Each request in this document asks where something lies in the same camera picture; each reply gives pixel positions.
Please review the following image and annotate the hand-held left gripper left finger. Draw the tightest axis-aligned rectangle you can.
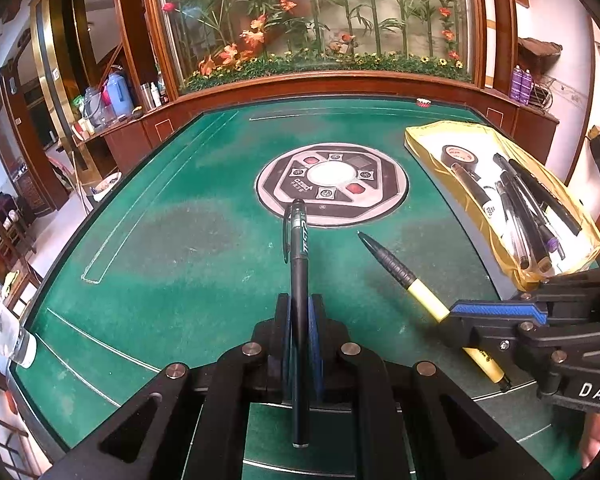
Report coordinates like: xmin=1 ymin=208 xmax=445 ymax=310
xmin=55 ymin=292 xmax=293 ymax=480

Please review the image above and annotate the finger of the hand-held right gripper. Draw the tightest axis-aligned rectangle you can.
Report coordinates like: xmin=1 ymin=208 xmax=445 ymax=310
xmin=445 ymin=317 xmax=600 ymax=397
xmin=451 ymin=266 xmax=600 ymax=326

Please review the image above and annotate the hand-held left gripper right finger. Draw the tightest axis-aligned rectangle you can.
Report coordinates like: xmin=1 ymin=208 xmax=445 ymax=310
xmin=307 ymin=292 xmax=551 ymax=480

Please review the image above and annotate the yellow pen black grip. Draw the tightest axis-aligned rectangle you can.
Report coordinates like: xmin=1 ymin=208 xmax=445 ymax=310
xmin=357 ymin=231 xmax=512 ymax=392

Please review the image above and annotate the black clip pen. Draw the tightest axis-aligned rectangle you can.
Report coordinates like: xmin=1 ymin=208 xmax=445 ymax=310
xmin=282 ymin=199 xmax=312 ymax=448

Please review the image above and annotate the yellow lined tray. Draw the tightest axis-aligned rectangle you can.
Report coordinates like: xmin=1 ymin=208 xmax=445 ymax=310
xmin=404 ymin=120 xmax=600 ymax=292

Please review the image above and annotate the clear plastic pen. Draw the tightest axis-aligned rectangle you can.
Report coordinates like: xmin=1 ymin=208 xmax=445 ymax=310
xmin=494 ymin=182 xmax=532 ymax=270

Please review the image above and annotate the thin black pen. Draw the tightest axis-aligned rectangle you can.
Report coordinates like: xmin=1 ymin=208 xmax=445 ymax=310
xmin=500 ymin=172 xmax=548 ymax=263

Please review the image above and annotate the group of black pens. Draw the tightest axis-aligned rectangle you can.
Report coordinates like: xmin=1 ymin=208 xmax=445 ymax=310
xmin=492 ymin=152 xmax=565 ymax=260

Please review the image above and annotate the thick black marker white end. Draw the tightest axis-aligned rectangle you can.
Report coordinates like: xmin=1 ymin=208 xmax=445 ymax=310
xmin=451 ymin=162 xmax=502 ymax=222

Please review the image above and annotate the black tape roll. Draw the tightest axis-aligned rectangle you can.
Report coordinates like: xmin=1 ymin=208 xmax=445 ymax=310
xmin=440 ymin=144 xmax=481 ymax=171

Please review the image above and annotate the mahjong table centre control panel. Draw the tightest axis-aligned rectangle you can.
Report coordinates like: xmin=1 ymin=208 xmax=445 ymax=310
xmin=255 ymin=145 xmax=410 ymax=226

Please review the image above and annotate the wooden partition cabinet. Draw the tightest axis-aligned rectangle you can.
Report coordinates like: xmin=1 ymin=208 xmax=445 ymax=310
xmin=75 ymin=67 xmax=561 ymax=173

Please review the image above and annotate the clear glass cup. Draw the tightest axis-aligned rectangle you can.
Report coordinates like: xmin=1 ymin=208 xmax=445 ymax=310
xmin=0 ymin=296 xmax=37 ymax=367

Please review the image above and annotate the white rolled paper tube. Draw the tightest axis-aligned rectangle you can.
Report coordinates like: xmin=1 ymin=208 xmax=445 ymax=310
xmin=480 ymin=0 xmax=499 ymax=88

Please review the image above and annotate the wooden chair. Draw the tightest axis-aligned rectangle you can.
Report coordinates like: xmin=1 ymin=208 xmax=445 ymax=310
xmin=0 ymin=187 xmax=43 ymax=286
xmin=0 ymin=407 xmax=38 ymax=480

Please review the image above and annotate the blue plastic jug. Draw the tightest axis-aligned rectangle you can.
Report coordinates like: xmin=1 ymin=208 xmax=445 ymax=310
xmin=102 ymin=71 xmax=135 ymax=118

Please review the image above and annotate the clear large water bottle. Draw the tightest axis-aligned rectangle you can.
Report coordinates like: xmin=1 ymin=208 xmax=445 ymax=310
xmin=82 ymin=85 xmax=106 ymax=128

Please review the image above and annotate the artificial flower bamboo display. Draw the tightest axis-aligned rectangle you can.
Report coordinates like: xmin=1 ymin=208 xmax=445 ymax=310
xmin=152 ymin=0 xmax=481 ymax=93

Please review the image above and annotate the gold trimmed wooden pillar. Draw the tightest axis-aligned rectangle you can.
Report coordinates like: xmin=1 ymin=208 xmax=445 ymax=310
xmin=30 ymin=0 xmax=99 ymax=156

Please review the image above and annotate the dark wire basket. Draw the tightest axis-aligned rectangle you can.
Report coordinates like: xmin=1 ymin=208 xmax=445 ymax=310
xmin=530 ymin=77 xmax=555 ymax=110

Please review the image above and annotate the brown wooden wall shelf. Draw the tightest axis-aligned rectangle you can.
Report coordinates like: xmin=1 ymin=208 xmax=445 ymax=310
xmin=517 ymin=35 xmax=565 ymax=68

